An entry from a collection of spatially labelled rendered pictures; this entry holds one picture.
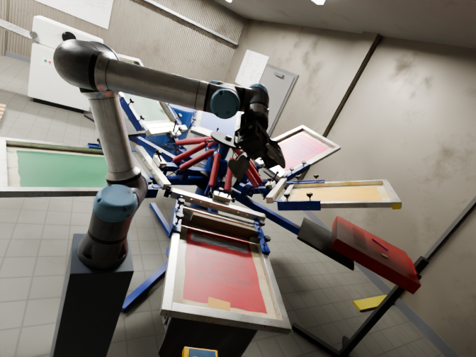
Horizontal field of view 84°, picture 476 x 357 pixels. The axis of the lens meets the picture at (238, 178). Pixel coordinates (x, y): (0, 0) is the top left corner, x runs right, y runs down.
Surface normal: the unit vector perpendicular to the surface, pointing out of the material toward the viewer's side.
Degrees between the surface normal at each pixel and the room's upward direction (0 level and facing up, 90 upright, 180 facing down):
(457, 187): 90
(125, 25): 90
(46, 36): 90
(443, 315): 90
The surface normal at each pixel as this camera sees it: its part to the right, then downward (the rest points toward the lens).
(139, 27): 0.40, 0.51
